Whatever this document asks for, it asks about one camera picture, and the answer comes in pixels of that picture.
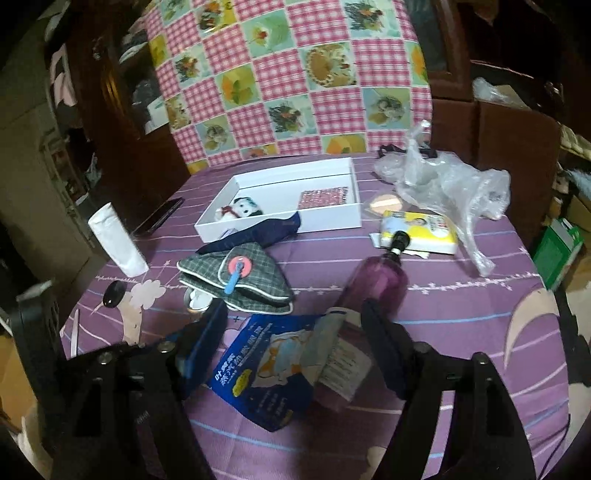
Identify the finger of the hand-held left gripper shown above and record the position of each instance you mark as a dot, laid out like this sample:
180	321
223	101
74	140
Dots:
34	327

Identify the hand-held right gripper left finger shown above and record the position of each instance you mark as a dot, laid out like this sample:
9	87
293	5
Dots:
203	344

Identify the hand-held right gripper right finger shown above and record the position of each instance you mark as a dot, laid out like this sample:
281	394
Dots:
383	346

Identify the grey plaid cloth pouch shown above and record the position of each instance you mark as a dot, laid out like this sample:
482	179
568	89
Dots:
207	272

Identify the blue eye mask packet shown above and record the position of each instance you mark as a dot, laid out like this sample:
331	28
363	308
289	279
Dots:
263	392

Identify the yellow tissue pack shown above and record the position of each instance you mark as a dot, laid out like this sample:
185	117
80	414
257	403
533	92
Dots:
425	230

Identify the navy blue sock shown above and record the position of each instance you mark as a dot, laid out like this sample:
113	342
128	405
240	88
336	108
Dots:
258	233

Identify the beige round powder puff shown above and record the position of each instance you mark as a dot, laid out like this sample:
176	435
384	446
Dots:
381	205

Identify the white shallow cardboard box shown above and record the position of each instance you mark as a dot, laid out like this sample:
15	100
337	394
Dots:
277	177

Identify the purple pump bottle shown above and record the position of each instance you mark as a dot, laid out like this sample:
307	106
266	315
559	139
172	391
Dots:
378	281

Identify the purple printed tablecloth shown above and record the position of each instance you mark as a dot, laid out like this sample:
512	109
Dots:
461	323

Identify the white paper roll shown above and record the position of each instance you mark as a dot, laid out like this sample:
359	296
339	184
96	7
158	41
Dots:
117	240

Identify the black smartphone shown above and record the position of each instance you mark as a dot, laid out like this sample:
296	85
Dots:
159	216

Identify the small white plush toy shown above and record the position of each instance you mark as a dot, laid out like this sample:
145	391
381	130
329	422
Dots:
240	207

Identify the clear plastic bag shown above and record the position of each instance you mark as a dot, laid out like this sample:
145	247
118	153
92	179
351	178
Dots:
448	184

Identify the green box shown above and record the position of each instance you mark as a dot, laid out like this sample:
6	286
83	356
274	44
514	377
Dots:
558	254

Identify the dark wooden glass cabinet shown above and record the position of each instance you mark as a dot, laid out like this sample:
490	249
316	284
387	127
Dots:
115	138

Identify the pink checkered printed cloth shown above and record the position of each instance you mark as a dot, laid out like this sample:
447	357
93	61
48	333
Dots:
286	78

